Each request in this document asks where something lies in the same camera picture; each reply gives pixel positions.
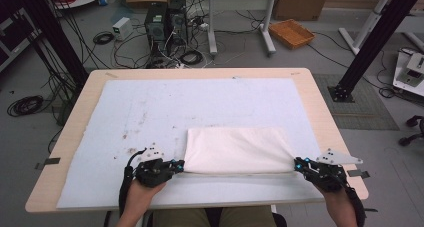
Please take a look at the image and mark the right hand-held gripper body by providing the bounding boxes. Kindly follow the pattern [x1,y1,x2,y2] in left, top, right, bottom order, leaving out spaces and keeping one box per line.
[304,148,364,193]

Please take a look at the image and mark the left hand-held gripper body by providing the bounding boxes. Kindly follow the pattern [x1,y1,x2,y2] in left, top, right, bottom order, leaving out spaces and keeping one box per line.
[134,143,175,189]

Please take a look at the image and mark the white tank top black trim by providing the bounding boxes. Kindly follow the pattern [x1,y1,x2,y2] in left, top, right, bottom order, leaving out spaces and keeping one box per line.
[183,126,298,175]

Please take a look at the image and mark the person's right hand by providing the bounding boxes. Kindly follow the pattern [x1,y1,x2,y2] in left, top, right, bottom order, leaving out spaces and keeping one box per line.
[314,183,349,206]

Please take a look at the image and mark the person's left hand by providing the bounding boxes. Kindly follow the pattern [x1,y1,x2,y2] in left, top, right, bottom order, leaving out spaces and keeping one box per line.
[128,179,168,212]

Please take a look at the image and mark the black tape strip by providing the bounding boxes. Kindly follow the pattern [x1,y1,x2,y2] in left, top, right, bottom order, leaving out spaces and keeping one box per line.
[347,169,371,180]
[34,157,62,171]

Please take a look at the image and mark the person's legs in khaki pants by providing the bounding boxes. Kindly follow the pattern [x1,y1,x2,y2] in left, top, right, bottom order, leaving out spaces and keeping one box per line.
[151,205,278,227]

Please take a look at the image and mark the white foam mat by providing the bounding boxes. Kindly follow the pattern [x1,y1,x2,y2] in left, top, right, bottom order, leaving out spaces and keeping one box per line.
[56,78,323,210]

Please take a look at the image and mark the grey floor mat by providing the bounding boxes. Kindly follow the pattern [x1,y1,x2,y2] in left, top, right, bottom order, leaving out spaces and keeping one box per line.
[313,74,400,131]

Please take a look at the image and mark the black office chair base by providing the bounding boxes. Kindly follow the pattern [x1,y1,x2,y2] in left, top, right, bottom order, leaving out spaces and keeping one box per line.
[398,115,424,147]

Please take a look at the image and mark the orange wicker basket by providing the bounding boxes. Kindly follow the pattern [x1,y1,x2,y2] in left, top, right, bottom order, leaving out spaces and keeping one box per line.
[268,18,316,51]

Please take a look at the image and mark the white device on floor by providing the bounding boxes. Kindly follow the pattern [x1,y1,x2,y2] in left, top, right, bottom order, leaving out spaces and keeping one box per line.
[392,50,424,98]

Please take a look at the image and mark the black computer tower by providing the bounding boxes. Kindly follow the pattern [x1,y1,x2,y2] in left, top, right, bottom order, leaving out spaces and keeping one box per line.
[167,0,189,47]
[144,1,169,56]

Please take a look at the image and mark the white power supply box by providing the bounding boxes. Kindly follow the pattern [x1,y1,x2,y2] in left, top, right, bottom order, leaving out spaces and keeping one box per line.
[112,17,134,42]

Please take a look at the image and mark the white metal stand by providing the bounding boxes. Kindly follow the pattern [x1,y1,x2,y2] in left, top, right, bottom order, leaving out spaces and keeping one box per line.
[338,0,401,56]

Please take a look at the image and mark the dark cabinet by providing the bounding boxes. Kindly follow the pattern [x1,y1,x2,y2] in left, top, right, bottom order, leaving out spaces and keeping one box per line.
[0,7,43,72]

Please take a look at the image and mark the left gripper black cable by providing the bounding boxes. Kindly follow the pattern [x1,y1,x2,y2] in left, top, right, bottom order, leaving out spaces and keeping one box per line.
[118,147,148,217]

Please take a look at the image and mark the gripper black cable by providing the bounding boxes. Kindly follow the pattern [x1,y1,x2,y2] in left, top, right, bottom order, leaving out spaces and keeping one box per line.
[344,185,368,227]
[118,147,148,217]

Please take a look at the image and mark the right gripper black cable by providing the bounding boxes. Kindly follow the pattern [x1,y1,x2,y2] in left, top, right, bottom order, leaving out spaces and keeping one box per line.
[344,185,368,227]

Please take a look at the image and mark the coiled black cable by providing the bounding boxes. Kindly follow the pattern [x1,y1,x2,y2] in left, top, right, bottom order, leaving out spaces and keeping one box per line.
[92,31,115,46]
[6,95,45,118]
[179,50,204,67]

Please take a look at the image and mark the black metal post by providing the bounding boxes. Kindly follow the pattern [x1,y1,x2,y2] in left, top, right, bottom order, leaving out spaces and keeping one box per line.
[13,0,90,88]
[328,0,424,103]

